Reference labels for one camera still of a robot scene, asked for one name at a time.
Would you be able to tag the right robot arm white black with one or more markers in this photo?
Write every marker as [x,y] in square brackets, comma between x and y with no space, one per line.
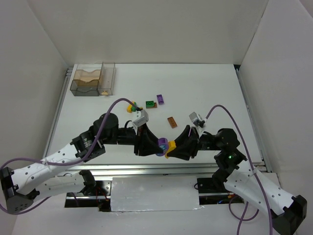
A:
[236,175]

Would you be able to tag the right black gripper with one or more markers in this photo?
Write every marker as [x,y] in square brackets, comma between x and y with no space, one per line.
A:
[195,142]

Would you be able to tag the purple round lego piece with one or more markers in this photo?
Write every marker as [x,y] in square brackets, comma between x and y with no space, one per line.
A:
[164,145]

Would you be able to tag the brown lego tile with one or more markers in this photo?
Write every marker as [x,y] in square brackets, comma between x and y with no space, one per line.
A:
[172,122]

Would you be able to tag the yellow green lego stack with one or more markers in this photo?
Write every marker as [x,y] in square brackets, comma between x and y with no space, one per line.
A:
[132,107]

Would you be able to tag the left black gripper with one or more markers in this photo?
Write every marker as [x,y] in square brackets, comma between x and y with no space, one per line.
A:
[139,141]

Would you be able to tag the grey tinted container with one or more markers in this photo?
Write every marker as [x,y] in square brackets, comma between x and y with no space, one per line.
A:
[82,88]

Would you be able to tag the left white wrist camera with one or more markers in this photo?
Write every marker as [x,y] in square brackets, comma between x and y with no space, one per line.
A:
[140,118]

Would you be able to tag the purple lego plate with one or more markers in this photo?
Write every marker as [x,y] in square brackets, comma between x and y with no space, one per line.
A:
[160,99]

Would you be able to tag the clear tall container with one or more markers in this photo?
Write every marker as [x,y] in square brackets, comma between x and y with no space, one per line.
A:
[107,78]

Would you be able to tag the green lego brick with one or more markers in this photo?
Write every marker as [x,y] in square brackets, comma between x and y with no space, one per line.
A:
[150,104]

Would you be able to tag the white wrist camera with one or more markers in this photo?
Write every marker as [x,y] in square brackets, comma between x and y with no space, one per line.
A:
[140,118]
[198,122]

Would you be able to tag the white foam cover board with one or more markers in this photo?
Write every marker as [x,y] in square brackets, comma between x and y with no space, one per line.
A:
[160,193]

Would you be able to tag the aluminium front rail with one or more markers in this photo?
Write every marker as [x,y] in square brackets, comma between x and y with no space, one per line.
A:
[138,170]

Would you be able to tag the yellow lego brick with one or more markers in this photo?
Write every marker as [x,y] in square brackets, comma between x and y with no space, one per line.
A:
[171,147]

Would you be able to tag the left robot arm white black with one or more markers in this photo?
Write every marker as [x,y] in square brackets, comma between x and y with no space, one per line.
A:
[46,178]

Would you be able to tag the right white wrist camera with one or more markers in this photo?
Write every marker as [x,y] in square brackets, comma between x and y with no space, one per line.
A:
[198,122]

